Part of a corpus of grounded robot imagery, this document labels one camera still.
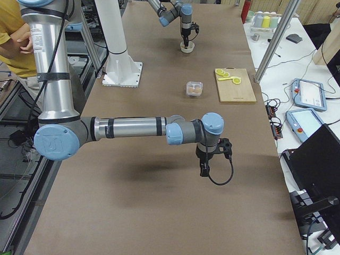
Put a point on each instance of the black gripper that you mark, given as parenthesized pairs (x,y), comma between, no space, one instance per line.
(185,32)
(203,156)

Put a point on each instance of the clear plastic egg box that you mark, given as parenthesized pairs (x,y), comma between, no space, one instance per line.
(194,85)

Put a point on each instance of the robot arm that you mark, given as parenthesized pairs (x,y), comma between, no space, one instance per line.
(168,12)
(62,130)

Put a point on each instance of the brown egg near slot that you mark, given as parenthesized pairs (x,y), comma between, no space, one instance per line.
(190,91)

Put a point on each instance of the white bowl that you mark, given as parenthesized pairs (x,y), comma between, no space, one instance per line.
(187,49)

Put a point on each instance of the wooden cutting board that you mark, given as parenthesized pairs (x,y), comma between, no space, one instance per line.
(235,93)

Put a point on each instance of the yellow plastic knife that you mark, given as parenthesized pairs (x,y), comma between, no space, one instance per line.
(226,78)

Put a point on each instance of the lemon slice top right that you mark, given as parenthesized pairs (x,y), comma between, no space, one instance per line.
(236,80)

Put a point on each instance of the tray with cups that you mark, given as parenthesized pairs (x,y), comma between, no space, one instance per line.
(265,22)

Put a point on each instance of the teach pendant near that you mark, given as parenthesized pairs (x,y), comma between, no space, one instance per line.
(304,122)

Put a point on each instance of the teach pendant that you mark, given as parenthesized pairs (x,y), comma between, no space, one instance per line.
(304,122)
(306,93)

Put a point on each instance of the teach pendant far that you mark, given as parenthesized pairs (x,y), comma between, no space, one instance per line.
(306,93)

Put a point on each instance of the person in yellow shirt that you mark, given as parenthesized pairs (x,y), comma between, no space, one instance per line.
(16,47)

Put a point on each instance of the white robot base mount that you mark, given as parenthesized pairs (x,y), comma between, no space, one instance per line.
(121,70)

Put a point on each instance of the aluminium frame post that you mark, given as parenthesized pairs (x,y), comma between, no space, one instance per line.
(278,34)

